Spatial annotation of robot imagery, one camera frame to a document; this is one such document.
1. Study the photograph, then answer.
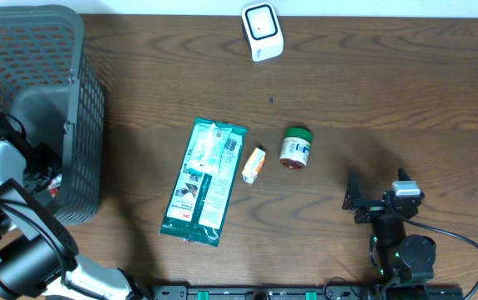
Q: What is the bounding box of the green lid white jar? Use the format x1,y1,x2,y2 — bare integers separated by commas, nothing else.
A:
279,127,313,170

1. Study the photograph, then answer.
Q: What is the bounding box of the orange white small packet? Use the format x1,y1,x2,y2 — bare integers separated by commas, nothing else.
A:
241,147,266,184

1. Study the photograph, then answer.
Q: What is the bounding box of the light green wipes pack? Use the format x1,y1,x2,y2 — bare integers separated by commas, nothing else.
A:
187,122,232,176

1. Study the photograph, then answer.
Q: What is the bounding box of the green 3M product pouch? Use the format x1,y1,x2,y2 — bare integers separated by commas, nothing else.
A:
159,117,248,247

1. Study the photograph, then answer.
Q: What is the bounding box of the red Nescafe stick box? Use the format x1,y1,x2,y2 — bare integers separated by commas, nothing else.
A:
48,174,62,198

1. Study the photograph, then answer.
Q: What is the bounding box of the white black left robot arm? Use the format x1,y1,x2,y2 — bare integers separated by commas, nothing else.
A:
0,112,151,299

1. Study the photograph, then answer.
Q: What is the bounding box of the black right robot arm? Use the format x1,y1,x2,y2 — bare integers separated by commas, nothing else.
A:
342,168,436,299

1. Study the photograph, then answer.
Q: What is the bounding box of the white cube barcode scanner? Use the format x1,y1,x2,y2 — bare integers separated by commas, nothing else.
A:
241,2,284,63

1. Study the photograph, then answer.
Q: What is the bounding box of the grey plastic shopping basket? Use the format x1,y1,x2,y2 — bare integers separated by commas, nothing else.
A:
0,5,105,226

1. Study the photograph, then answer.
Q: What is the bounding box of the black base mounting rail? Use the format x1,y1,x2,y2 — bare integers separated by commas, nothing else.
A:
150,282,464,300

